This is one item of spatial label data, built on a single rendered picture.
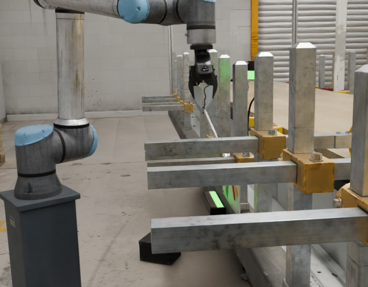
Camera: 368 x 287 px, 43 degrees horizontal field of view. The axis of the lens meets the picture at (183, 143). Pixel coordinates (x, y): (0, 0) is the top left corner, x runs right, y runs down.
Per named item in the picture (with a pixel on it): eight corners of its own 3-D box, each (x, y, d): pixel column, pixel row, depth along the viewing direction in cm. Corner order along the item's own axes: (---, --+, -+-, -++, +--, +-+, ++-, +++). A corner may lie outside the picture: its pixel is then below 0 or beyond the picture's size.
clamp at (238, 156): (238, 176, 124) (238, 158, 124) (228, 164, 138) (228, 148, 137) (259, 175, 125) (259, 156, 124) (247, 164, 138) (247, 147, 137)
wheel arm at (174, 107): (142, 113, 273) (141, 106, 272) (142, 112, 276) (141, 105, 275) (216, 110, 276) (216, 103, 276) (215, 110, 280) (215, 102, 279)
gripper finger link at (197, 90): (201, 111, 153) (200, 83, 151) (203, 114, 147) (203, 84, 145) (191, 112, 152) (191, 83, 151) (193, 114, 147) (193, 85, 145)
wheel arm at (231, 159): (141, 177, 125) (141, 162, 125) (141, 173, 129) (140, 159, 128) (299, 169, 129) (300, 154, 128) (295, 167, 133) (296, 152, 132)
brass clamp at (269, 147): (260, 160, 98) (260, 136, 97) (245, 147, 111) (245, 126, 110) (288, 159, 99) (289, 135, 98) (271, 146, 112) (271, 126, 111)
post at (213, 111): (210, 174, 183) (207, 49, 174) (208, 172, 187) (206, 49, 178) (218, 174, 184) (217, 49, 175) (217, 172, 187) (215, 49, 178)
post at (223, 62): (220, 198, 159) (219, 54, 150) (219, 195, 163) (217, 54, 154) (231, 198, 159) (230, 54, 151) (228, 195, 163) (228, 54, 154)
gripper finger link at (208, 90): (210, 111, 153) (210, 83, 151) (213, 114, 147) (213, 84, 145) (201, 111, 153) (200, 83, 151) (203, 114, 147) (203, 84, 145)
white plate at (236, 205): (238, 220, 126) (238, 184, 124) (221, 193, 151) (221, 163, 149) (240, 220, 126) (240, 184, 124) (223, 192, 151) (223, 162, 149)
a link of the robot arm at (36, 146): (9, 170, 190) (5, 127, 187) (46, 162, 202) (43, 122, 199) (29, 176, 180) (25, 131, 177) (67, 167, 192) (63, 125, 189)
